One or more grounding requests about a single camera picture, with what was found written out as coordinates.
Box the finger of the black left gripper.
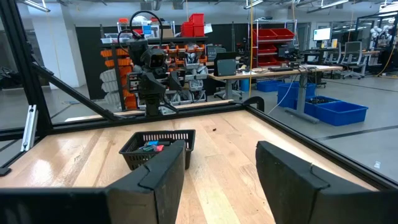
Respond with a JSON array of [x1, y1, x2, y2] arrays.
[[169, 70, 187, 91], [126, 72, 141, 94]]

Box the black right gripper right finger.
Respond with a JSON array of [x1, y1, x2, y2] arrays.
[[255, 140, 398, 224]]

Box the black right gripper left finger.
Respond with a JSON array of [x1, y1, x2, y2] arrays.
[[0, 139, 187, 224]]

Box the black plastic slotted basket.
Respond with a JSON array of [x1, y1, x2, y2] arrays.
[[118, 129, 197, 171]]

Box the shelf rack of small bins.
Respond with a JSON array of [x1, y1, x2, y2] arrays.
[[99, 18, 209, 111]]

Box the black monitor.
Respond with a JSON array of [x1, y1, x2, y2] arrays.
[[213, 52, 238, 77]]

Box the stacked red bins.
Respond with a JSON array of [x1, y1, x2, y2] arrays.
[[181, 12, 205, 38]]

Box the wooden workbench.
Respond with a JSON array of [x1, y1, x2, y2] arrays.
[[207, 63, 343, 124]]

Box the large shallow blue bin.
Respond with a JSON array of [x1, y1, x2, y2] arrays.
[[304, 96, 369, 127]]

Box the tall blue storage bin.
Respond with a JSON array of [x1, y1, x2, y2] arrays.
[[277, 82, 317, 110]]

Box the rack of large red bins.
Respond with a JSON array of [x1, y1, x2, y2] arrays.
[[248, 19, 298, 68]]

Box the white lit monitor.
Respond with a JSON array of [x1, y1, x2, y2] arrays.
[[313, 27, 332, 42]]

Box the grey office chair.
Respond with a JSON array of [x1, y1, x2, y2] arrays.
[[340, 40, 365, 79]]

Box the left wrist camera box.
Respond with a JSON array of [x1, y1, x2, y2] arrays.
[[148, 48, 168, 70]]

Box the black camera cable loop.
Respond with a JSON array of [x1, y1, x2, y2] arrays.
[[117, 10, 165, 55]]

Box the black curved corner bracket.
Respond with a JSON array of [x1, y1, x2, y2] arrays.
[[242, 95, 266, 113]]

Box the silver mounting bracket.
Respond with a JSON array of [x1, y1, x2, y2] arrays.
[[20, 104, 39, 152]]

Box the black aluminium table frame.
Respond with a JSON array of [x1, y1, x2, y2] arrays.
[[0, 0, 398, 191]]

